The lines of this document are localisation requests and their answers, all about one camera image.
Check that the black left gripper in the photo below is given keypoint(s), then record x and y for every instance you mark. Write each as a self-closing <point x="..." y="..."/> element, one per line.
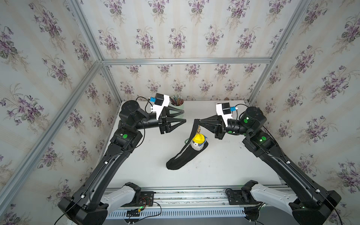
<point x="165" y="125"/>

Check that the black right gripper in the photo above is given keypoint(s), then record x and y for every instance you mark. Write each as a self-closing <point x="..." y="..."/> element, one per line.
<point x="219" y="129"/>

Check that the yellow hat doll charm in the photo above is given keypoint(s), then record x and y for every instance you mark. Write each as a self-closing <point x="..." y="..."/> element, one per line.
<point x="198" y="142"/>

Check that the black fabric shoulder bag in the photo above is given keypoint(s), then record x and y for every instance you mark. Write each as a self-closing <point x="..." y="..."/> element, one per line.
<point x="187" y="153"/>

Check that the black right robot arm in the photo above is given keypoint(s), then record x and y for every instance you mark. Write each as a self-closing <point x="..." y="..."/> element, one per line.
<point x="309" y="204"/>

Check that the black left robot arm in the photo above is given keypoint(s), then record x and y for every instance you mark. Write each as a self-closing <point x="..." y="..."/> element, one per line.
<point x="88" y="205"/>

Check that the bundle of coloured pencils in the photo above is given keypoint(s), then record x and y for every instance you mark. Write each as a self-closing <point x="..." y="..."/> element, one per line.
<point x="176" y="100"/>

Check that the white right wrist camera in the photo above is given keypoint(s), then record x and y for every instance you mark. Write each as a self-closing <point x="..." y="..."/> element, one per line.
<point x="225" y="111"/>

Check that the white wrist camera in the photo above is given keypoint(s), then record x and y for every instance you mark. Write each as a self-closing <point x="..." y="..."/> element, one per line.
<point x="225" y="111"/>
<point x="159" y="102"/>

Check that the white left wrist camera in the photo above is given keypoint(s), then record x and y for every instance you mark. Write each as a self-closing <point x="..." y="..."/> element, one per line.
<point x="159" y="102"/>

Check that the aluminium mounting rail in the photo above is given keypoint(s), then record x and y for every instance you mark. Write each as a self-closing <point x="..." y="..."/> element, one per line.
<point x="215" y="196"/>

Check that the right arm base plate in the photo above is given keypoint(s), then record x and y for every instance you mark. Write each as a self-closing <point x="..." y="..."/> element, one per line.
<point x="240" y="197"/>

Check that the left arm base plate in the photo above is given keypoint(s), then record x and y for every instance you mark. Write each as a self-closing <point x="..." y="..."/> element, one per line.
<point x="144" y="198"/>

